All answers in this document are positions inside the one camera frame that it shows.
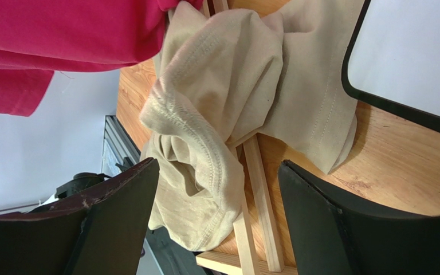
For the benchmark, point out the beige t-shirt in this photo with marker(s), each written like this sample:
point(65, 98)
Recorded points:
point(226, 78)

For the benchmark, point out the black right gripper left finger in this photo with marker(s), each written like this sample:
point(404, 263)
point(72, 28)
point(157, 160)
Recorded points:
point(100, 230)

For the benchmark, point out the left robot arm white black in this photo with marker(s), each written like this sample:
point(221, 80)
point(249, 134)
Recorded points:
point(80, 182)

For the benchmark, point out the wooden clothes rack frame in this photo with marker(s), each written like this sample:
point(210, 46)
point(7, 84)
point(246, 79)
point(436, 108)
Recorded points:
point(260, 242)

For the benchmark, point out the magenta t-shirt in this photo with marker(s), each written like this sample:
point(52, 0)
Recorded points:
point(39, 38)

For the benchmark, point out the white whiteboard black frame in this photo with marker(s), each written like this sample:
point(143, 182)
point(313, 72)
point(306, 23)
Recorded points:
point(392, 61)

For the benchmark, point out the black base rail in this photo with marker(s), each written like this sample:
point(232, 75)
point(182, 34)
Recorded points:
point(161, 254)

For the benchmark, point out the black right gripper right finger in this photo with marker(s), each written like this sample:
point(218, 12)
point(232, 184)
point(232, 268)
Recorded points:
point(334, 231)

